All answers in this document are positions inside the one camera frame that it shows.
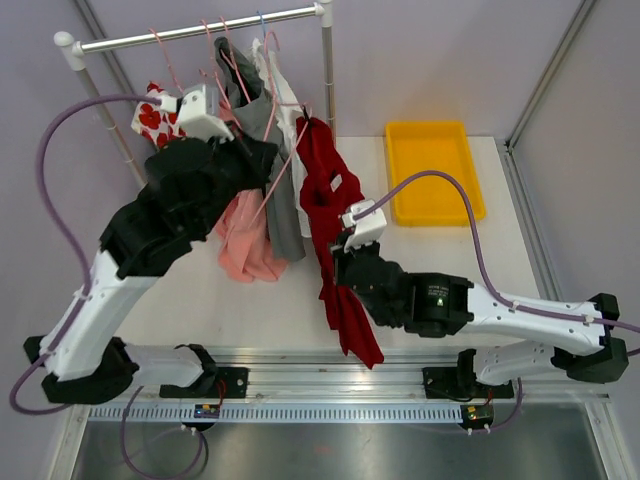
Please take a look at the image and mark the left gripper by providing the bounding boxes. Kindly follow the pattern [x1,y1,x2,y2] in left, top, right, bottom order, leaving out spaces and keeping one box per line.
[193,120,281,236]

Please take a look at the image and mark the grey skirt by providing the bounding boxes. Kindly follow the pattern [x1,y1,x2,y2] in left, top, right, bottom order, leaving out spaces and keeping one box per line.
[213,37,305,263]

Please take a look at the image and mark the white pleated skirt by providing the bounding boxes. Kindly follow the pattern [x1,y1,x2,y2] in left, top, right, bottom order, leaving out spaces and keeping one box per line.
[250,38,311,238]

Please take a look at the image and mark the pink hanger of red skirt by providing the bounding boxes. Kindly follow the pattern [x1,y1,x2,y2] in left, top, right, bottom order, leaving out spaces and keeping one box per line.
[261,30,307,220]

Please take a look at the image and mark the pink hanger of grey skirt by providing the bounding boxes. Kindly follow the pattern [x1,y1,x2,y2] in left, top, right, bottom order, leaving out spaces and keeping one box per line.
[214,35,263,107]

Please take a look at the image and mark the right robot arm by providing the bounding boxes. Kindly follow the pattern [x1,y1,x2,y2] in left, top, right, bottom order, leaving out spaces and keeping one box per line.
[329,242,629,401]

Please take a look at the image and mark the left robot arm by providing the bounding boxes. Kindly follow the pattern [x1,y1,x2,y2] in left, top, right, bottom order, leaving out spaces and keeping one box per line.
[24,134,278,405]

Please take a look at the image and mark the floral red white skirt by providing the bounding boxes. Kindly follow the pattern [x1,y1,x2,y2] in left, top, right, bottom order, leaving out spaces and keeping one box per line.
[131,82,186,149]

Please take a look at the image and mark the pink skirt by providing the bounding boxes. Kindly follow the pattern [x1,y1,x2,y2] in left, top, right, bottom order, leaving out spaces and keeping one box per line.
[215,98,287,283]

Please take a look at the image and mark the pink hanger of floral skirt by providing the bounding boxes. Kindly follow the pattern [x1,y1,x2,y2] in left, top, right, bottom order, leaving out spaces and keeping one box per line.
[148,28,184,94]

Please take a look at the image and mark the yellow plastic bin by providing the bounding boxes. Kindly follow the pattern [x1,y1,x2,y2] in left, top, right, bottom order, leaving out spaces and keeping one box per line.
[385,121,486,227]

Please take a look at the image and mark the white clothes rack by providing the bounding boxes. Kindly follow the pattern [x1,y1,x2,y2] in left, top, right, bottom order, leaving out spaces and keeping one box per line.
[52,0,337,201]

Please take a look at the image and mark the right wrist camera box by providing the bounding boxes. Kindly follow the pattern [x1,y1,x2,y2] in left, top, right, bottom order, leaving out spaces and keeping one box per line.
[340,199,387,252]

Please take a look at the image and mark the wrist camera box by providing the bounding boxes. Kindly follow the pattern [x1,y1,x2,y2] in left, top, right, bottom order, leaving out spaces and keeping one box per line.
[340,199,387,252]
[158,84,234,142]

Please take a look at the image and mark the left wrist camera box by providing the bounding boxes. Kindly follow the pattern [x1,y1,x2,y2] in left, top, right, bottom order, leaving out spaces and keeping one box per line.
[158,84,234,142]

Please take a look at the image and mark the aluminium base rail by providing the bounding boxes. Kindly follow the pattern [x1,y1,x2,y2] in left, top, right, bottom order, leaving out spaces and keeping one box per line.
[67,344,611,426]

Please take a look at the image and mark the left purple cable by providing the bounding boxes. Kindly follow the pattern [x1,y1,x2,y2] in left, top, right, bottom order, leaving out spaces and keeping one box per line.
[8,93,209,479]

